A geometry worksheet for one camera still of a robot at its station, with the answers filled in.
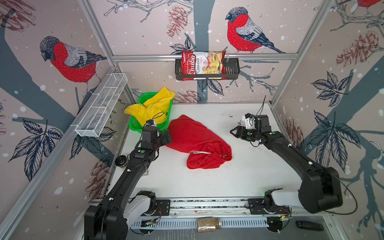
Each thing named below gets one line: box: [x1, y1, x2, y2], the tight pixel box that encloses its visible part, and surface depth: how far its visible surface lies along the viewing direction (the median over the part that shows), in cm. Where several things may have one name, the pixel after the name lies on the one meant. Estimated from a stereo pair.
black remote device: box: [295, 220, 324, 232], surface depth 69 cm
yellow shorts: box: [124, 87, 176, 127], surface depth 111 cm
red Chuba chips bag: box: [180, 50, 227, 81], surface depth 90 cm
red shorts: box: [166, 115, 233, 170], surface depth 92 cm
